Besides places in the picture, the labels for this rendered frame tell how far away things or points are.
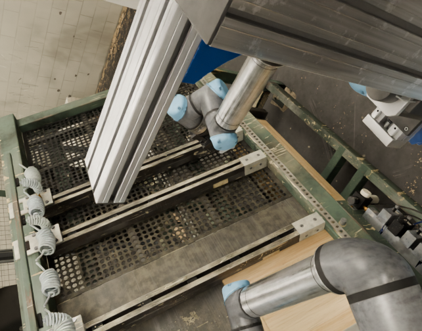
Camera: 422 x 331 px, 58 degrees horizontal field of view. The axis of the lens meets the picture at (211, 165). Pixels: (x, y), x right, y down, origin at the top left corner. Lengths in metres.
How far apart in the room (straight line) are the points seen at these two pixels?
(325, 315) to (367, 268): 0.85
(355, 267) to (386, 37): 0.37
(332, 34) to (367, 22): 0.04
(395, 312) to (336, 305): 0.88
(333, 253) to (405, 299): 0.13
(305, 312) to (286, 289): 0.69
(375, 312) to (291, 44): 0.44
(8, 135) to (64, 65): 4.58
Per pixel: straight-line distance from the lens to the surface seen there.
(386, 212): 1.69
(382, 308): 0.68
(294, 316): 1.50
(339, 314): 1.53
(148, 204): 1.76
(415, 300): 0.69
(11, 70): 6.93
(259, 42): 0.38
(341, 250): 0.71
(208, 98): 1.16
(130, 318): 1.50
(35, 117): 2.57
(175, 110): 1.18
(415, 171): 2.49
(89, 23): 6.60
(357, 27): 0.44
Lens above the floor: 2.21
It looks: 35 degrees down
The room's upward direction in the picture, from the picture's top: 88 degrees counter-clockwise
